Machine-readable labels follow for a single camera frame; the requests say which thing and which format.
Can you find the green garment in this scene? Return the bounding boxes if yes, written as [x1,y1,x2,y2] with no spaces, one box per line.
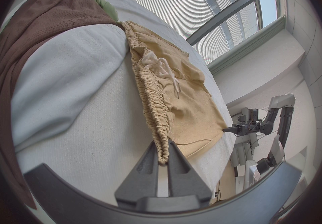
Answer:
[94,0,119,21]

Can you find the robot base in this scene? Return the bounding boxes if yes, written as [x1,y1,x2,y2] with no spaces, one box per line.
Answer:
[230,143,263,189]

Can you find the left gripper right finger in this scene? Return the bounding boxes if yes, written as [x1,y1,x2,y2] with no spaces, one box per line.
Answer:
[166,139,211,206]

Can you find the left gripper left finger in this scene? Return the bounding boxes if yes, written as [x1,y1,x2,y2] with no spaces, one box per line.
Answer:
[114,140,160,210]

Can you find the bed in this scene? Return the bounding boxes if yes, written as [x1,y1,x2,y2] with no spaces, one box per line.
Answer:
[10,0,237,208]

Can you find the brown garment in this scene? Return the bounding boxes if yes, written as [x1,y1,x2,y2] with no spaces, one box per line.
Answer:
[0,0,119,209]

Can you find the tan shorts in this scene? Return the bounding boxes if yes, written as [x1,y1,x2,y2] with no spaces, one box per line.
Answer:
[121,20,227,164]

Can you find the pale blue garment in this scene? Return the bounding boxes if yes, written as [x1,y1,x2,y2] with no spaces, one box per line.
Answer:
[11,23,131,153]

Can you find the window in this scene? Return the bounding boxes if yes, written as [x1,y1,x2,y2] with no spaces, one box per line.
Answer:
[108,0,280,65]

